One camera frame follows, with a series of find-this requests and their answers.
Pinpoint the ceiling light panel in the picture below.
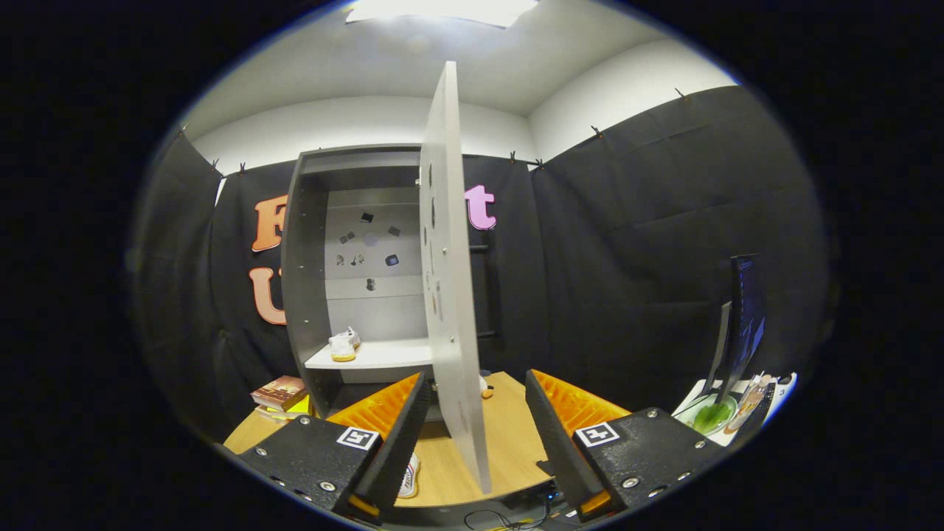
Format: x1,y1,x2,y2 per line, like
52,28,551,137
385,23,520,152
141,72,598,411
345,0,539,29

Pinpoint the beige shoe cabinet door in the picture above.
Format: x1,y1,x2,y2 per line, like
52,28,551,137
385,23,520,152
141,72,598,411
419,61,493,495

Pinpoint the black electronic box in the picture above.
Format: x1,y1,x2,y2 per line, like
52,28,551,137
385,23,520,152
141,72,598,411
505,479,569,513

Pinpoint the white striped shoe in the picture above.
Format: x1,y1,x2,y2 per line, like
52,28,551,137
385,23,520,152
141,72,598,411
329,327,362,363
397,452,421,499

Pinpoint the green bowl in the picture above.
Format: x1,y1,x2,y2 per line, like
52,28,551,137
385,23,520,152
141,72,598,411
675,395,738,436

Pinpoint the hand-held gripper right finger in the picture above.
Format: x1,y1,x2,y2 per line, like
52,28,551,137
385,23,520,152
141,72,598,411
525,369,727,521

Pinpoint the brown cover book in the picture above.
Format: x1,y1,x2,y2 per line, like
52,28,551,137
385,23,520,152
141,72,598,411
251,375,309,412

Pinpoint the black backdrop cloth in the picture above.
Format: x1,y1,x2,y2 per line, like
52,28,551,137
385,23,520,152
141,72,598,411
129,85,830,443

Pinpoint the grey shoe cabinet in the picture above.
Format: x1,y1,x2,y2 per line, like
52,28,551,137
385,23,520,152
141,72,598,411
282,144,443,425

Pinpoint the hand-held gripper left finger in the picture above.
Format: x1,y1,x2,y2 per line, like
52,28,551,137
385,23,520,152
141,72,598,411
237,371,432,521

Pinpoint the black monitor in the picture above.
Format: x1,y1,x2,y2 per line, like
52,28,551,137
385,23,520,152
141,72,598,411
701,253,768,406

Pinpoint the black cable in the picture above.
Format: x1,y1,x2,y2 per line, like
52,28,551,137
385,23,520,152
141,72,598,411
463,505,561,531

